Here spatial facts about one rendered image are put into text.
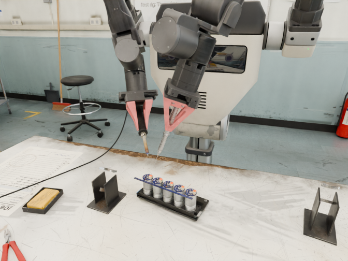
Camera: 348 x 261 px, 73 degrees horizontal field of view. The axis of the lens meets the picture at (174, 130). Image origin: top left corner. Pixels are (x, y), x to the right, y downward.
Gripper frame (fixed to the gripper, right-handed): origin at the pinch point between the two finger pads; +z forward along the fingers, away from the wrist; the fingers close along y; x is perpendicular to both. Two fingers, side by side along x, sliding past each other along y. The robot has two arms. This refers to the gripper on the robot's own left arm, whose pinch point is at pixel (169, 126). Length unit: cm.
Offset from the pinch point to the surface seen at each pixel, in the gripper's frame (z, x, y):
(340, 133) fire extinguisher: 16, 210, -182
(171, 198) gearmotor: 14.7, 5.4, 4.6
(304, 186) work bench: 5.8, 39.6, -2.1
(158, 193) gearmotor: 15.3, 2.6, 3.3
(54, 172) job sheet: 28.3, -24.8, -11.8
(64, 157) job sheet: 28.3, -25.3, -20.7
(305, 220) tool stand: 7.8, 33.3, 9.9
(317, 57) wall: -48, 158, -208
